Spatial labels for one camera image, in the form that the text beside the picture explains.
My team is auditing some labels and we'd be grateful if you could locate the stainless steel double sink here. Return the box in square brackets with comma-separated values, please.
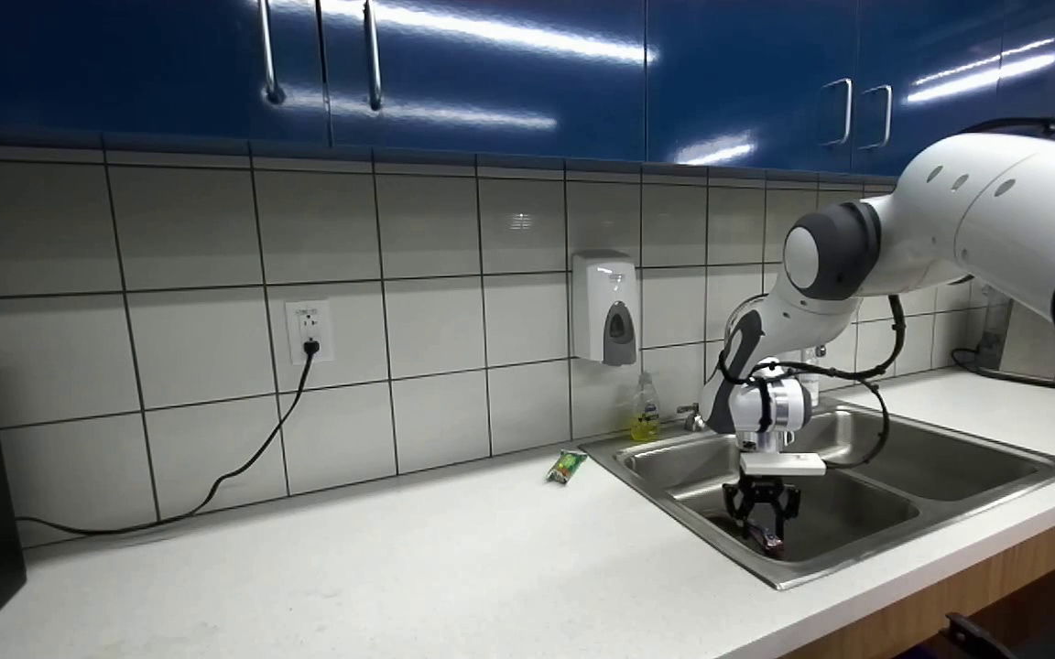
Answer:
[581, 398, 1055, 595]

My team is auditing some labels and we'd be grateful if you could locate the black power cord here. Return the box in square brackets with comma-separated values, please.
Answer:
[12, 336, 326, 541]

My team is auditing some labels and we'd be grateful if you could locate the dark snack pack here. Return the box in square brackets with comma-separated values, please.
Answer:
[746, 508, 790, 556]

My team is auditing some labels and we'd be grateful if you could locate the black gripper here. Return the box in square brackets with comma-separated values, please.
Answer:
[723, 477, 805, 549]

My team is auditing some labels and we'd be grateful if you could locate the wooden base cabinet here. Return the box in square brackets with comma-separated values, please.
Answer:
[782, 498, 1055, 659]

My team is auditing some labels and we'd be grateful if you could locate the silver cabinet handle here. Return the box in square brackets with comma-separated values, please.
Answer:
[820, 75, 861, 152]
[857, 81, 899, 153]
[253, 0, 290, 111]
[359, 0, 388, 114]

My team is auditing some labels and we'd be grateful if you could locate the blue cabinet door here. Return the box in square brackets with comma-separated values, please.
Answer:
[852, 0, 1055, 187]
[0, 0, 326, 158]
[656, 0, 863, 177]
[315, 0, 668, 170]

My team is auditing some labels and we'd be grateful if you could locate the white wall soap dispenser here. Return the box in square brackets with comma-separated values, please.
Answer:
[567, 248, 646, 371]

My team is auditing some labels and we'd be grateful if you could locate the white wall outlet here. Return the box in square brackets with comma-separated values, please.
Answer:
[282, 296, 340, 366]

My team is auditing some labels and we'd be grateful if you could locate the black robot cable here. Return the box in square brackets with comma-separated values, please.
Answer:
[782, 291, 910, 473]

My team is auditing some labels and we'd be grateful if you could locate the green dish soap bottle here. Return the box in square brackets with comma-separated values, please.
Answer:
[624, 371, 672, 447]

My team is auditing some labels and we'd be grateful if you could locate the grey countertop appliance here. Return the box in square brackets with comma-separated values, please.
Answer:
[950, 282, 1055, 396]

